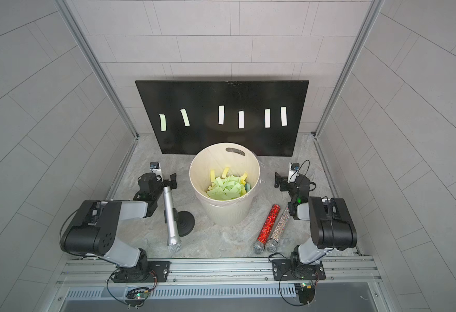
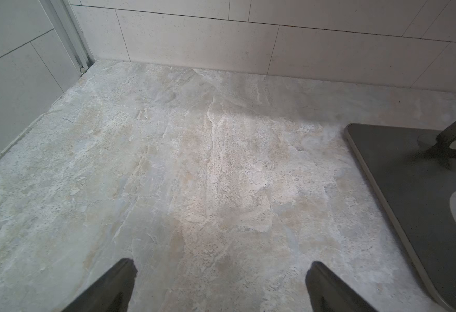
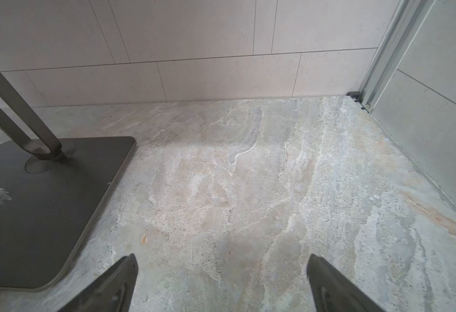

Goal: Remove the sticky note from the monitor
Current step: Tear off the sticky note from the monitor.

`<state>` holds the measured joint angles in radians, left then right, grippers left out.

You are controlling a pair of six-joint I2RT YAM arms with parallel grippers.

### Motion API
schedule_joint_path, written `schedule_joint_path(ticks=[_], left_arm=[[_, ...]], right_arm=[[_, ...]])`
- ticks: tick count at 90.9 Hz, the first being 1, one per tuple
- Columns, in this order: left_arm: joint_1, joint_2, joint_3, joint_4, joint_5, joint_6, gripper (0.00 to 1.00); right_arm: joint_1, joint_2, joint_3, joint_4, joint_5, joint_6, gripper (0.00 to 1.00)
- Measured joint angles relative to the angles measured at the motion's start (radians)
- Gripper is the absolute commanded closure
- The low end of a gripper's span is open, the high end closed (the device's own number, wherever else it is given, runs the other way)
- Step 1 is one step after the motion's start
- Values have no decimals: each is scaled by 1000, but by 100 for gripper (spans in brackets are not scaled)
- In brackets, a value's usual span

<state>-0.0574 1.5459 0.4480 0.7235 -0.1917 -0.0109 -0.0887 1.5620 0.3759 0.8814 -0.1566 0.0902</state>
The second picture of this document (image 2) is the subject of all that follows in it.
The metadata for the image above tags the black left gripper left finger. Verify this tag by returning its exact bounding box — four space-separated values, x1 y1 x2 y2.
62 258 138 312

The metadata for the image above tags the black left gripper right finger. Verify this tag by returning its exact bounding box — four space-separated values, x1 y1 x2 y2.
305 261 377 311

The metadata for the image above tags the dark grey monitor stand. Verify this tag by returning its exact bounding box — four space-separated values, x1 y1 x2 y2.
344 121 456 311

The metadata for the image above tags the left aluminium corner post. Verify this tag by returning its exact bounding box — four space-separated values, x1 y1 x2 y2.
40 0 95 74

